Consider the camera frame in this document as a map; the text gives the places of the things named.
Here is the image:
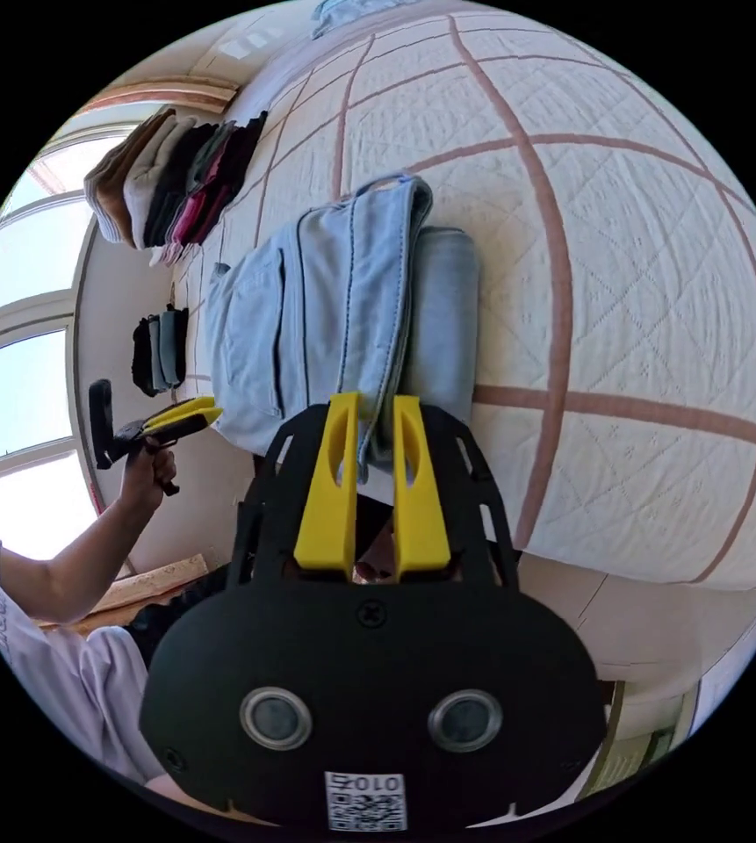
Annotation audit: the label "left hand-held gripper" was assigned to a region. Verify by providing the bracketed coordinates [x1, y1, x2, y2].
[111, 396, 225, 498]

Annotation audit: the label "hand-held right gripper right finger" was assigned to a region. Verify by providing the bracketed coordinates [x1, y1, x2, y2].
[392, 394, 452, 586]

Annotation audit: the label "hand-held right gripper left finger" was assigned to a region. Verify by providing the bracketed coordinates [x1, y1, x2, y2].
[292, 392, 361, 570]

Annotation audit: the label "light blue jeans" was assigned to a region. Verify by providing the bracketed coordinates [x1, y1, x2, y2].
[202, 172, 482, 486]

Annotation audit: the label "person's left forearm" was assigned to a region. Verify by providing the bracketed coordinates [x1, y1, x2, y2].
[20, 490, 154, 628]

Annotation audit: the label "person's left hand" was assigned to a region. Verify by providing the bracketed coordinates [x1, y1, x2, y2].
[119, 443, 179, 512]

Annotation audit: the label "small dark pile of clothes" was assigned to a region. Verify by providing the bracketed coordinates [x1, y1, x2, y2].
[129, 305, 191, 399]

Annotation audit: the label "window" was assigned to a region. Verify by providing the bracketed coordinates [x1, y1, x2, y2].
[0, 123, 136, 562]

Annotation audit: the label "person's body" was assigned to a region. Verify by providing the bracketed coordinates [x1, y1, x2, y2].
[0, 515, 234, 791]

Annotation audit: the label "bed with white quilt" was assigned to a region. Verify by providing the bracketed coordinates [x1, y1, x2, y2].
[173, 0, 756, 588]

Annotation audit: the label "light blue cloth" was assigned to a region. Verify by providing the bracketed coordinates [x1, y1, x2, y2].
[311, 0, 367, 40]

